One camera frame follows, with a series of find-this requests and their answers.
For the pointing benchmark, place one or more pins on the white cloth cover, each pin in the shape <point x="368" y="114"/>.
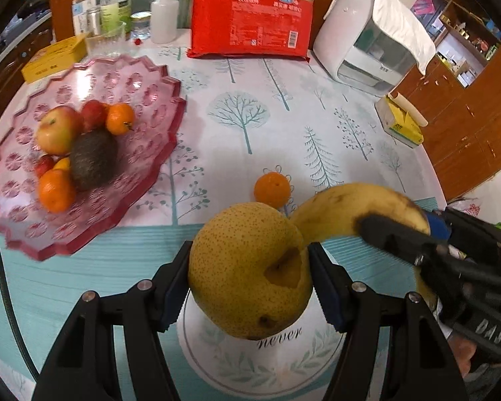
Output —
<point x="401" y="25"/>

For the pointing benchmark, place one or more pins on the silver metal can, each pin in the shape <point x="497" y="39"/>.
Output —
<point x="93" y="15"/>

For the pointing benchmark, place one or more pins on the small glass jar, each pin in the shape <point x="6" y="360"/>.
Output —
<point x="140" y="25"/>

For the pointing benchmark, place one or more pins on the small orange mandarin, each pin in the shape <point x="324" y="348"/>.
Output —
<point x="272" y="189"/>

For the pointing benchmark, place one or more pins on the dark avocado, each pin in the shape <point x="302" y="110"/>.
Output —
<point x="93" y="159"/>

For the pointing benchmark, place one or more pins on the yellow tissue pack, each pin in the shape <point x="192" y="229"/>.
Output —
<point x="401" y="120"/>

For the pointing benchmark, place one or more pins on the yellow tin box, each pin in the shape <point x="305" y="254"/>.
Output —
<point x="55" y="58"/>

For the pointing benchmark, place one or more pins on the spotted yellow banana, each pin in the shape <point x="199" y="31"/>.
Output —
<point x="340" y="210"/>

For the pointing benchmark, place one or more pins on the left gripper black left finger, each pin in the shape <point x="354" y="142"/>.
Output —
<point x="105" y="335"/>

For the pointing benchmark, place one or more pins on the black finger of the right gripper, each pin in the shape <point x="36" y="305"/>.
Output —
<point x="465" y="238"/>
<point x="419" y="250"/>

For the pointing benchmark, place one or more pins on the clear glass tumbler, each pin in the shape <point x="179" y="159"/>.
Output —
<point x="109" y="44"/>

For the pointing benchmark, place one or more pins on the white water dispenser appliance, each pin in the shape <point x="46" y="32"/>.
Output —
<point x="355" y="51"/>

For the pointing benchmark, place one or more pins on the white squeeze wash bottle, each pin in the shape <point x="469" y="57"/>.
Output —
<point x="163" y="21"/>

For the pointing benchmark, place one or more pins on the clear bottle green label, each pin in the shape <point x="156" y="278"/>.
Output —
<point x="115" y="12"/>

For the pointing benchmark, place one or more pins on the person's right hand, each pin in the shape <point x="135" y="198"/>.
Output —
<point x="463" y="351"/>

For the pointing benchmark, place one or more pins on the pink plastic fruit bowl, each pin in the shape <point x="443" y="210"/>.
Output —
<point x="156" y="98"/>

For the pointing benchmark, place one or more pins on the white blue carton box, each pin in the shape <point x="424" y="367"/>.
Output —
<point x="79" y="15"/>

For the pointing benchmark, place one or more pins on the red yellow apple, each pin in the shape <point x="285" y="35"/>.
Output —
<point x="58" y="130"/>

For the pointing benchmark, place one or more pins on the small red fruit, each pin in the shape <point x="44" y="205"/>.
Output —
<point x="43" y="165"/>
<point x="94" y="114"/>

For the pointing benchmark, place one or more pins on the small orange kumquat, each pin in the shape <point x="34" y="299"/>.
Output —
<point x="63" y="164"/>

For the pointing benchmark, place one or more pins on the yellow pear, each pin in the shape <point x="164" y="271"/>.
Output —
<point x="249" y="271"/>

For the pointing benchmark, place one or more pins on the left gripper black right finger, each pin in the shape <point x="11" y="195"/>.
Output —
<point x="393" y="348"/>

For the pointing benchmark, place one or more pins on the tree print tablecloth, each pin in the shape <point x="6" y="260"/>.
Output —
<point x="244" y="118"/>

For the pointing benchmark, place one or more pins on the red paper cup package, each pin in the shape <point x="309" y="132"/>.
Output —
<point x="235" y="28"/>

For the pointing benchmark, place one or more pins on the white round placemat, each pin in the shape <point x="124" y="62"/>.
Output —
<point x="280" y="365"/>

